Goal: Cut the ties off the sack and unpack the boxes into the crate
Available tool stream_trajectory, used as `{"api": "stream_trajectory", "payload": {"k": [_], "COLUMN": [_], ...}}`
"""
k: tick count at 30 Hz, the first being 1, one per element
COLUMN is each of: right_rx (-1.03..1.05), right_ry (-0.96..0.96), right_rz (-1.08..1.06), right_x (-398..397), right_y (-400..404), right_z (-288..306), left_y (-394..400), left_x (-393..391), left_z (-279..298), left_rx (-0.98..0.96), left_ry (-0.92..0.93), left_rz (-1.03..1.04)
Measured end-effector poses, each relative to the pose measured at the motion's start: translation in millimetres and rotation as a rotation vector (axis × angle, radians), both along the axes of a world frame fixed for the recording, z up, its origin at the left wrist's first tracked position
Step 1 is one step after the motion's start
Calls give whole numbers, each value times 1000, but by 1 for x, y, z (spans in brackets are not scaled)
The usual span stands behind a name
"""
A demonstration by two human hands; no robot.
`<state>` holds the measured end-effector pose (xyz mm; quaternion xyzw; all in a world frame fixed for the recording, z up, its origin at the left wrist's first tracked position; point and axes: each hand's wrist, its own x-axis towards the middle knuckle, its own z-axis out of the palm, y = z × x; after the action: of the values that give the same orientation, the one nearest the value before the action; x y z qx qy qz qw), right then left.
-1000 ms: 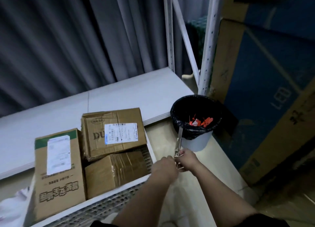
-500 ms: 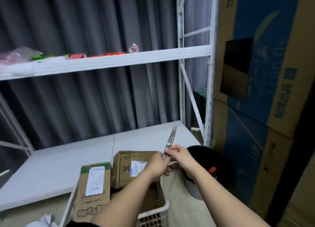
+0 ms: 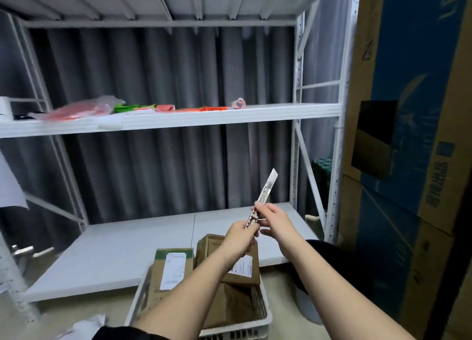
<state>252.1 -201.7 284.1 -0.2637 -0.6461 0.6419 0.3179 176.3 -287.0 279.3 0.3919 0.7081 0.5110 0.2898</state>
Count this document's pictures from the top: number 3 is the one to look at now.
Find person's right hand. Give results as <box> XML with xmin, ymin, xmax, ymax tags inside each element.
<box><xmin>253</xmin><ymin>201</ymin><xmax>303</xmax><ymax>257</ymax></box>

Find person's left hand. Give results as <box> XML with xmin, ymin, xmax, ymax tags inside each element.
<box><xmin>221</xmin><ymin>220</ymin><xmax>261</xmax><ymax>259</ymax></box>

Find taped cardboard box white label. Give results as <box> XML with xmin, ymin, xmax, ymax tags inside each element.
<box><xmin>194</xmin><ymin>234</ymin><xmax>262</xmax><ymax>288</ymax></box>

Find plain brown cardboard box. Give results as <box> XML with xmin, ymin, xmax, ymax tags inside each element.
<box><xmin>203</xmin><ymin>282</ymin><xmax>261</xmax><ymax>330</ymax></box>

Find tall cardboard box green-edged label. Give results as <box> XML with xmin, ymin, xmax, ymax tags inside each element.
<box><xmin>142</xmin><ymin>248</ymin><xmax>195</xmax><ymax>316</ymax></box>

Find white woven sack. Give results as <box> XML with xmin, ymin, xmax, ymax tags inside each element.
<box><xmin>55</xmin><ymin>313</ymin><xmax>108</xmax><ymax>340</ymax></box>

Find person's left forearm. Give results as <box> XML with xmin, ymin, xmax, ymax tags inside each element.
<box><xmin>134</xmin><ymin>246</ymin><xmax>240</xmax><ymax>340</ymax></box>

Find person's right forearm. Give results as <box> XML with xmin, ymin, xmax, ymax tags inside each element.
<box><xmin>284</xmin><ymin>238</ymin><xmax>415</xmax><ymax>340</ymax></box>

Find person's black left sleeve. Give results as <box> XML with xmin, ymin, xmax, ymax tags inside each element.
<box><xmin>92</xmin><ymin>325</ymin><xmax>170</xmax><ymax>340</ymax></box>

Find cardboard box black number print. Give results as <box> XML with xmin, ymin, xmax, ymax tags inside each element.
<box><xmin>442</xmin><ymin>262</ymin><xmax>472</xmax><ymax>340</ymax></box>

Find clear plastic bag red contents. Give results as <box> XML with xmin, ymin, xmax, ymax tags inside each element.
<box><xmin>28</xmin><ymin>95</ymin><xmax>126</xmax><ymax>122</ymax></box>

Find green mesh bundle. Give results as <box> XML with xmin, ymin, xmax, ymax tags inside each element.
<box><xmin>312</xmin><ymin>158</ymin><xmax>332</xmax><ymax>211</ymax></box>

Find white plastic slotted basket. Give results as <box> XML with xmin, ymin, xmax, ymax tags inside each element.
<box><xmin>124</xmin><ymin>264</ymin><xmax>273</xmax><ymax>340</ymax></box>

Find grey curtain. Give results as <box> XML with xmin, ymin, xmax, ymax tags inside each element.
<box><xmin>0</xmin><ymin>0</ymin><xmax>351</xmax><ymax>248</ymax></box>

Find pile of red ties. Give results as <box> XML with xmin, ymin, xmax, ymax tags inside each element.
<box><xmin>175</xmin><ymin>106</ymin><xmax>229</xmax><ymax>112</ymax></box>

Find white metal shelf rack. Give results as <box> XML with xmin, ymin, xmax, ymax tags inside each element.
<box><xmin>0</xmin><ymin>0</ymin><xmax>366</xmax><ymax>324</ymax></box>

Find green item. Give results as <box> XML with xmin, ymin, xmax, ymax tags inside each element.
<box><xmin>113</xmin><ymin>103</ymin><xmax>157</xmax><ymax>114</ymax></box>

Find white tape strip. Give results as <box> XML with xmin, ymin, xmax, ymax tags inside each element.
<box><xmin>96</xmin><ymin>114</ymin><xmax>126</xmax><ymax>130</ymax></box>

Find white paper sheet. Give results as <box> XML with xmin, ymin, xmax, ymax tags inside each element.
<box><xmin>0</xmin><ymin>151</ymin><xmax>30</xmax><ymax>211</ymax></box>

